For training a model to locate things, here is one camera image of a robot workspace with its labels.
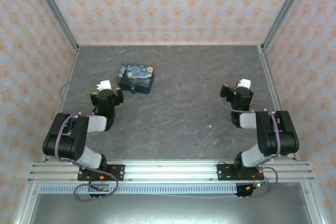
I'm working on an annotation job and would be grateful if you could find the starry night painted tin box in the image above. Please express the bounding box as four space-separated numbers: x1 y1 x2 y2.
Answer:
117 62 155 95

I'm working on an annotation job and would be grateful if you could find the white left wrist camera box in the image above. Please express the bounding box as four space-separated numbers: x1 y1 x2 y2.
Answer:
96 80 113 91

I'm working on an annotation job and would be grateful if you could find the aluminium table side rail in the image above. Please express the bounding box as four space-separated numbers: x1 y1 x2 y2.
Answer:
41 45 80 162
257 45 300 162

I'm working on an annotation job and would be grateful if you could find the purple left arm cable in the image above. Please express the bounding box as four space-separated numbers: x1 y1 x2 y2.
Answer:
56 80 119 202

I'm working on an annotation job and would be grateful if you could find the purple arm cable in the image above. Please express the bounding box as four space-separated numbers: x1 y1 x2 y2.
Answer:
219 79 279 199
56 80 119 202

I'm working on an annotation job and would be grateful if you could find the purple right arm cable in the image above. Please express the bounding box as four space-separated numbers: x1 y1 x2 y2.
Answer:
219 79 279 199

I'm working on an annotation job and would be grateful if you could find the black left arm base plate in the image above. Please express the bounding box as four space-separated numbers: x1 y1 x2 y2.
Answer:
77 164 125 182

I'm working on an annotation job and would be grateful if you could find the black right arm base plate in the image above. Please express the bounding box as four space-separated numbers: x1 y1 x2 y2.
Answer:
217 163 264 182

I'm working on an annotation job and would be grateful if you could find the aluminium mounting rail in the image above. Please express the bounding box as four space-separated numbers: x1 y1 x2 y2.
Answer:
27 159 314 183

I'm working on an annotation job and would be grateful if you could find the aluminium frame post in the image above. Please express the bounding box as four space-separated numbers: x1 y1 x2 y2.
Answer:
28 0 80 52
261 0 313 52

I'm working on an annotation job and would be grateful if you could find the grey slotted cable duct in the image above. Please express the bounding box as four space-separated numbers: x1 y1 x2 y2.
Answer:
38 184 266 195

